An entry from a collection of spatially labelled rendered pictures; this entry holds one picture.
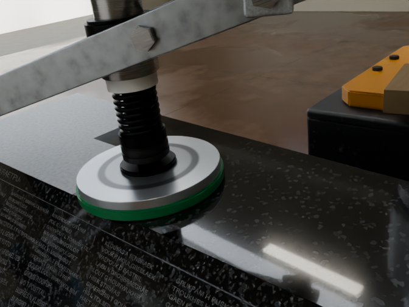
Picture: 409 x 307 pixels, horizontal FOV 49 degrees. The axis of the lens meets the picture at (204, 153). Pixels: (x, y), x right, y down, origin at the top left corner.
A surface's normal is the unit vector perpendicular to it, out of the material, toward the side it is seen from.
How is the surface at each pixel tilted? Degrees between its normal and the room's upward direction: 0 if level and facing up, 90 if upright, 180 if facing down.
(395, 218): 0
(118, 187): 0
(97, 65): 90
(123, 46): 90
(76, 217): 45
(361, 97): 90
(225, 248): 0
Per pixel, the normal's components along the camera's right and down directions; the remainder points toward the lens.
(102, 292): -0.55, -0.36
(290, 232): -0.12, -0.90
